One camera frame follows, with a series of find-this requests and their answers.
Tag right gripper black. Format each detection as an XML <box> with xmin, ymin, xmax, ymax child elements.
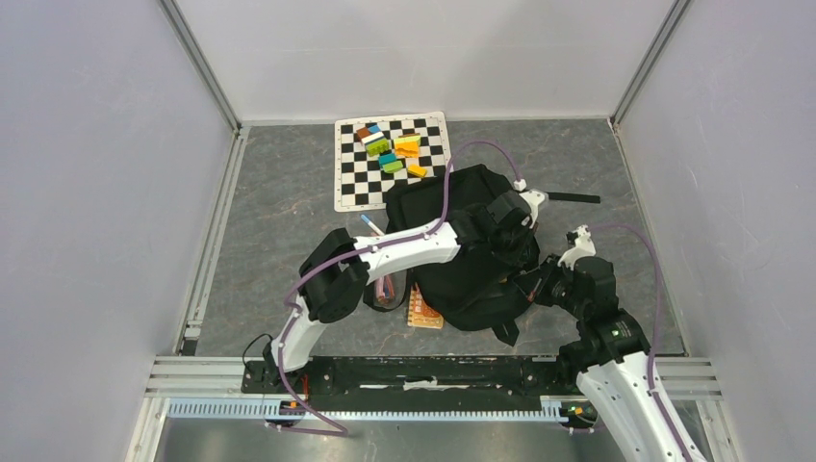
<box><xmin>511</xmin><ymin>253</ymin><xmax>587</xmax><ymax>319</ymax></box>

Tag black student backpack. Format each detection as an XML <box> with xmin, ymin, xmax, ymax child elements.
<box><xmin>362</xmin><ymin>164</ymin><xmax>601</xmax><ymax>348</ymax></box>

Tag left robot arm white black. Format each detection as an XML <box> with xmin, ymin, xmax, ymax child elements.
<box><xmin>265</xmin><ymin>218</ymin><xmax>466</xmax><ymax>393</ymax></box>

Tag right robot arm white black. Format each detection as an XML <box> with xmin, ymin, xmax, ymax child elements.
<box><xmin>523</xmin><ymin>255</ymin><xmax>704</xmax><ymax>461</ymax></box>

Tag small yellow toy block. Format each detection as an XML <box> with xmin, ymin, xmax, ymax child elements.
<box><xmin>406</xmin><ymin>165</ymin><xmax>427</xmax><ymax>178</ymax></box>

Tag pink lid marker case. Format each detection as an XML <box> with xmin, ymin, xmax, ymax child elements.
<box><xmin>374</xmin><ymin>275</ymin><xmax>396</xmax><ymax>307</ymax></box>

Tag light green toy block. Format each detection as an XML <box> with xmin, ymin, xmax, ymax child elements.
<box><xmin>382</xmin><ymin>161</ymin><xmax>404</xmax><ymax>173</ymax></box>

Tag blue white marker pen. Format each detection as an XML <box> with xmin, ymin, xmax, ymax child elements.
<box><xmin>360</xmin><ymin>214</ymin><xmax>385</xmax><ymax>237</ymax></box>

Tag yellow orange block stack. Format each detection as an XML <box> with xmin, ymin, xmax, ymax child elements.
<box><xmin>392</xmin><ymin>134</ymin><xmax>421</xmax><ymax>158</ymax></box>

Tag teal toy block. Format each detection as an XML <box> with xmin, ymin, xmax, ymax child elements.
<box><xmin>378</xmin><ymin>153</ymin><xmax>398</xmax><ymax>167</ymax></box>

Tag black white chessboard mat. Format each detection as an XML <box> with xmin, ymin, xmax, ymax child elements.
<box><xmin>332</xmin><ymin>112</ymin><xmax>451</xmax><ymax>213</ymax></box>

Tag green toy block stack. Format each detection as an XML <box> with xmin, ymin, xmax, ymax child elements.
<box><xmin>365</xmin><ymin>139</ymin><xmax>391</xmax><ymax>157</ymax></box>

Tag brown blue white block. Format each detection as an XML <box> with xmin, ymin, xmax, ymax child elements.
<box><xmin>355</xmin><ymin>124</ymin><xmax>386</xmax><ymax>145</ymax></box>

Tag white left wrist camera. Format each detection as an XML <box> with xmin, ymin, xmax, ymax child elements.
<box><xmin>513</xmin><ymin>179</ymin><xmax>548</xmax><ymax>228</ymax></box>

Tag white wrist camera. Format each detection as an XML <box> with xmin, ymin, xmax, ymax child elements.
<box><xmin>513</xmin><ymin>179</ymin><xmax>548</xmax><ymax>228</ymax></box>
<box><xmin>558</xmin><ymin>224</ymin><xmax>597</xmax><ymax>270</ymax></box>

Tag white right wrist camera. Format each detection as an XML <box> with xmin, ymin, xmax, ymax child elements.
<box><xmin>558</xmin><ymin>224</ymin><xmax>597</xmax><ymax>270</ymax></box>

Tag slotted cable duct rail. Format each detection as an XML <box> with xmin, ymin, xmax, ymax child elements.
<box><xmin>166</xmin><ymin>398</ymin><xmax>568</xmax><ymax>424</ymax></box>

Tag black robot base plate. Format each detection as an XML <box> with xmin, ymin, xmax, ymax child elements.
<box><xmin>241</xmin><ymin>356</ymin><xmax>585</xmax><ymax>413</ymax></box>

